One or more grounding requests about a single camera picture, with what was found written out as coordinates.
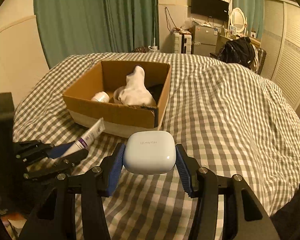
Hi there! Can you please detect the black wall television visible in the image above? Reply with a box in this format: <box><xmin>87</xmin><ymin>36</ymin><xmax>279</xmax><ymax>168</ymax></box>
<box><xmin>191</xmin><ymin>0</ymin><xmax>229</xmax><ymax>22</ymax></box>

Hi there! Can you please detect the white sock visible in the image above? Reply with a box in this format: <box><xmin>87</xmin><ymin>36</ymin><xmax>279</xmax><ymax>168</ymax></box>
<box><xmin>113</xmin><ymin>66</ymin><xmax>157</xmax><ymax>106</ymax></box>

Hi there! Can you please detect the white cream tube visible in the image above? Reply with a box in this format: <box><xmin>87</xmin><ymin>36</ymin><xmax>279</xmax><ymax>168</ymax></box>
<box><xmin>62</xmin><ymin>118</ymin><xmax>105</xmax><ymax>157</ymax></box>

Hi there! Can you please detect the green curtain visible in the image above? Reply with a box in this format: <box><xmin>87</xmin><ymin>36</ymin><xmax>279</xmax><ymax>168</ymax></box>
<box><xmin>232</xmin><ymin>0</ymin><xmax>264</xmax><ymax>40</ymax></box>
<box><xmin>33</xmin><ymin>0</ymin><xmax>159</xmax><ymax>68</ymax></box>

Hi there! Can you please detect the gray checkered bed cover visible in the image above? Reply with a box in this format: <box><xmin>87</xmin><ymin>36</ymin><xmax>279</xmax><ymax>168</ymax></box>
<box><xmin>13</xmin><ymin>53</ymin><xmax>300</xmax><ymax>239</ymax></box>

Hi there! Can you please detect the white louvered wardrobe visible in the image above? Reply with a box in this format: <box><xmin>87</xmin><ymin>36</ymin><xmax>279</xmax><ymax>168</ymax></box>
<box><xmin>261</xmin><ymin>0</ymin><xmax>300</xmax><ymax>109</ymax></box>

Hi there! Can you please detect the silver mini fridge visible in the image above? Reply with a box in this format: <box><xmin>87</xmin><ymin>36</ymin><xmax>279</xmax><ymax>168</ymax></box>
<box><xmin>192</xmin><ymin>25</ymin><xmax>218</xmax><ymax>57</ymax></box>

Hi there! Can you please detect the black backpack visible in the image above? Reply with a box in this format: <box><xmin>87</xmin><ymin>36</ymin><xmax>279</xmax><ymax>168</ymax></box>
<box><xmin>217</xmin><ymin>37</ymin><xmax>256</xmax><ymax>69</ymax></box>

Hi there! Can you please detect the small white jar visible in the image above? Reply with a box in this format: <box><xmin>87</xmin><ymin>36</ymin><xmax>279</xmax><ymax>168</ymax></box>
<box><xmin>91</xmin><ymin>91</ymin><xmax>110</xmax><ymax>103</ymax></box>

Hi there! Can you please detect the white earbuds case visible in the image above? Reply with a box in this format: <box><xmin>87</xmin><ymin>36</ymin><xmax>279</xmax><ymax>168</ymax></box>
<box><xmin>123</xmin><ymin>131</ymin><xmax>176</xmax><ymax>175</ymax></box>

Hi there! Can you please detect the round white mirror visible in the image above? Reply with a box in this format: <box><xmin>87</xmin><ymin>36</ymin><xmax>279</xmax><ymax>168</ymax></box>
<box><xmin>229</xmin><ymin>7</ymin><xmax>247</xmax><ymax>34</ymax></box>

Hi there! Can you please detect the cardboard box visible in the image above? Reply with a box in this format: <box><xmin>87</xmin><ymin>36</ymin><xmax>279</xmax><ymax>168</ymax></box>
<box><xmin>63</xmin><ymin>61</ymin><xmax>172</xmax><ymax>138</ymax></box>

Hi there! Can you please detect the wooden desk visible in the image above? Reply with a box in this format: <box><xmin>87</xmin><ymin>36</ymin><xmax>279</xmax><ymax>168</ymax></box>
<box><xmin>216</xmin><ymin>33</ymin><xmax>261</xmax><ymax>55</ymax></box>

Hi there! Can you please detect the white suitcase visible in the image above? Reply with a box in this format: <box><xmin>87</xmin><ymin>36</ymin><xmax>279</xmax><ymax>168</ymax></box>
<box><xmin>172</xmin><ymin>30</ymin><xmax>192</xmax><ymax>54</ymax></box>

